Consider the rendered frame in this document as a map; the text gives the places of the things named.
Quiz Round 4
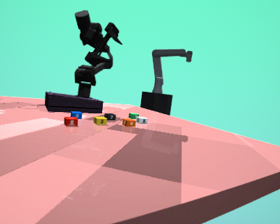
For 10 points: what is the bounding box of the red block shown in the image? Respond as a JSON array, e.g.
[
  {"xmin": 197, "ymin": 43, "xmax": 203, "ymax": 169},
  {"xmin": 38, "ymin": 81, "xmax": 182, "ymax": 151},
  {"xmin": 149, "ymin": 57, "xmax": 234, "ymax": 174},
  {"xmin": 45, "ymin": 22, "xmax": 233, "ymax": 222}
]
[{"xmin": 64, "ymin": 117, "xmax": 79, "ymax": 126}]

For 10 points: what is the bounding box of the orange block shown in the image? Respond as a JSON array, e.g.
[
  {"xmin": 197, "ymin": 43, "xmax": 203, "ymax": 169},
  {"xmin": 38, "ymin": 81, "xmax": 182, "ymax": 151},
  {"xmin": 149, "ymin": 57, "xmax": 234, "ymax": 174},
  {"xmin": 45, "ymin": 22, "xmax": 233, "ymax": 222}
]
[{"xmin": 122, "ymin": 119, "xmax": 136, "ymax": 127}]

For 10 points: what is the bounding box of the yellow block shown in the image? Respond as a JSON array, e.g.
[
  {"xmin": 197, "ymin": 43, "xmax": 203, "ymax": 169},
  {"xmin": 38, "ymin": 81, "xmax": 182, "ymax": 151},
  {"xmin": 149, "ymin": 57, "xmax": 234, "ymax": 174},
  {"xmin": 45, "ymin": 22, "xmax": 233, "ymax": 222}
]
[{"xmin": 93, "ymin": 117, "xmax": 107, "ymax": 125}]

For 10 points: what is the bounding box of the small green block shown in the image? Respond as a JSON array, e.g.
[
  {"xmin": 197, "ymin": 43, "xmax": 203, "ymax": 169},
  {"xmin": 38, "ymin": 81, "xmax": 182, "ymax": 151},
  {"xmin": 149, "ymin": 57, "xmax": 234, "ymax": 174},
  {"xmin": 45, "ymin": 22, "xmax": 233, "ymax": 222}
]
[{"xmin": 129, "ymin": 113, "xmax": 139, "ymax": 119}]

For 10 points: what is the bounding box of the blue block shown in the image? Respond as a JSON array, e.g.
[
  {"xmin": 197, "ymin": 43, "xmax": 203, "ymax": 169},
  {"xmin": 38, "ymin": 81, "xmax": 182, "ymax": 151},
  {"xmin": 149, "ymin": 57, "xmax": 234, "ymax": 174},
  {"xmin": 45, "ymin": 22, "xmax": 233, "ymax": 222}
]
[{"xmin": 70, "ymin": 111, "xmax": 83, "ymax": 119}]

